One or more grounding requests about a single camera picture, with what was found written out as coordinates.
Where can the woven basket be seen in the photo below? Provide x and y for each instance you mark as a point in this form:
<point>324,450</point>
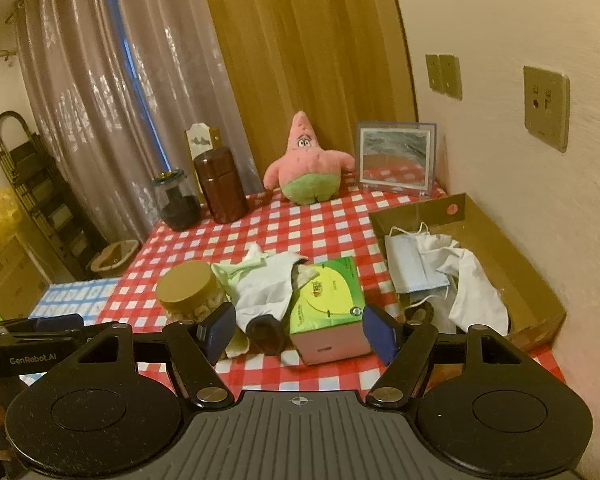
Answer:
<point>115,257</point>

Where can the clear photo frame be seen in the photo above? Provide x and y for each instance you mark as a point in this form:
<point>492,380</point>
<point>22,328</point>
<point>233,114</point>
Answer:
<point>395,152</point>

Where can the grey patterned curtain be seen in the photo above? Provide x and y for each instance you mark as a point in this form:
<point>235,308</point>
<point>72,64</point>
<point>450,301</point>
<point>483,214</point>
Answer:
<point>80,110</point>

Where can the green tissue box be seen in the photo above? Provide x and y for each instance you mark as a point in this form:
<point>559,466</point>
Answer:
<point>325,300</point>

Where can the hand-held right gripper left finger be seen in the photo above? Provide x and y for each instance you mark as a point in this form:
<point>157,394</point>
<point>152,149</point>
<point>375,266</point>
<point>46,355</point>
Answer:
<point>220,330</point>

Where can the yellow plastic bag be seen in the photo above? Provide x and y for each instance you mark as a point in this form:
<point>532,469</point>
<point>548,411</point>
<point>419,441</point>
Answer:
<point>2,220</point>

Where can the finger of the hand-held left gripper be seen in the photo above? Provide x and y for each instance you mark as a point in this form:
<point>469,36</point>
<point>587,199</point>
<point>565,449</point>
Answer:
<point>80,334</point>
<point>60,321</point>

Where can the beige wall socket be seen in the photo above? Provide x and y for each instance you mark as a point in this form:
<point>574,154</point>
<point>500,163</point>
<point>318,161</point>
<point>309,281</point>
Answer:
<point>546,107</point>

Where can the pink starfish plush toy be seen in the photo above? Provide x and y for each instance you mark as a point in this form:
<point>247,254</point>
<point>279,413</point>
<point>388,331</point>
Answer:
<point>305,170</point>

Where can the blue face mask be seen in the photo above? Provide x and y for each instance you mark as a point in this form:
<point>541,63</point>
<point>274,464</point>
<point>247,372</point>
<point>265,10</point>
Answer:
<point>405,265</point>

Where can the red checkered tablecloth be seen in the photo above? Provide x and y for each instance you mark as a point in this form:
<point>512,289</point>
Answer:
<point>330,220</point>

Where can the cardboard carton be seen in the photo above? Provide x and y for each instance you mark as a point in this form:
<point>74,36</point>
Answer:
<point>10,280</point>

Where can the white mesh bag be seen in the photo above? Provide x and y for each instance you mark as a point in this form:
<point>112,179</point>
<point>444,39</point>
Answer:
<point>475,290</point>

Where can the brown cardboard box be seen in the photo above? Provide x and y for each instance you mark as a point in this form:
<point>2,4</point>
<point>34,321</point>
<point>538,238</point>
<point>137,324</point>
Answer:
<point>520,270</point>

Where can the brown cylindrical canister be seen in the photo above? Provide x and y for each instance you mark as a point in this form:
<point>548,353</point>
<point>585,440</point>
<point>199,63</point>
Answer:
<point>220,185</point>

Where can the white cloth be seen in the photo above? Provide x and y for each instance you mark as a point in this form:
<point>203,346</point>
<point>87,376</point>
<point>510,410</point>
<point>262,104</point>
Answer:
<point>265,290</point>

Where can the white wooden holder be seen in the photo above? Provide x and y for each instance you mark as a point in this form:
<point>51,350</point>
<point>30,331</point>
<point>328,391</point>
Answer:
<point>200,137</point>

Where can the nut jar with tan lid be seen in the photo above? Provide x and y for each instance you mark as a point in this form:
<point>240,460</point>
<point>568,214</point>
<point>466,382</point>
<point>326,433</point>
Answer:
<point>185,285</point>

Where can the blue checkered cloth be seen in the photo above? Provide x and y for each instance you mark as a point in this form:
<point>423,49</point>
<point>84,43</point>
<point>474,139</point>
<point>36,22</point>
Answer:
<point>65,295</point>

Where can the beige light switch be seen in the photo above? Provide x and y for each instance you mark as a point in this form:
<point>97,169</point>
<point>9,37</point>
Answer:
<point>432,72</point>
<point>451,77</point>

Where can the glass jar with dark contents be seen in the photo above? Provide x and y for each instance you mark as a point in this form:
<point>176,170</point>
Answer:
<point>180,210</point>

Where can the dark folding rack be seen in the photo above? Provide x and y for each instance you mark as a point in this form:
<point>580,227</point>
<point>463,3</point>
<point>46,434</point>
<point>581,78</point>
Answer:
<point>35,185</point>

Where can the wooden panel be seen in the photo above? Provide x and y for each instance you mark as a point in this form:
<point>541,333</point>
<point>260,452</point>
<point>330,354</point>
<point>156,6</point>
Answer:
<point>305,35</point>

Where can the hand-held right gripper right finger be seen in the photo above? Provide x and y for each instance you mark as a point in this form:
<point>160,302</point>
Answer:
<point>380,332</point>

